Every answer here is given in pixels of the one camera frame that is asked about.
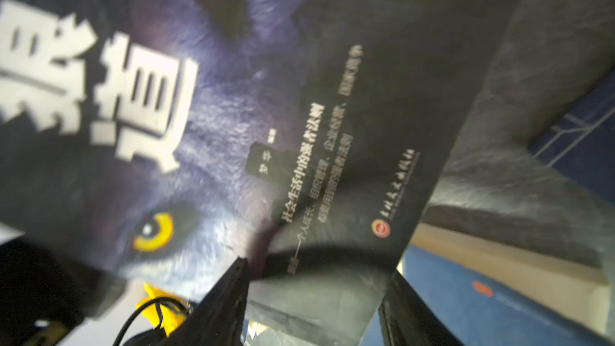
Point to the navy notebook white lines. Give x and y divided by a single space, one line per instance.
580 143

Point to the yellow folder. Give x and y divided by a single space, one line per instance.
166 316

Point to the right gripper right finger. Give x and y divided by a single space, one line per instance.
407 320

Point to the black wolf cover book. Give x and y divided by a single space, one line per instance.
160 140

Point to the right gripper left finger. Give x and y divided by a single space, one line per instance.
218 318

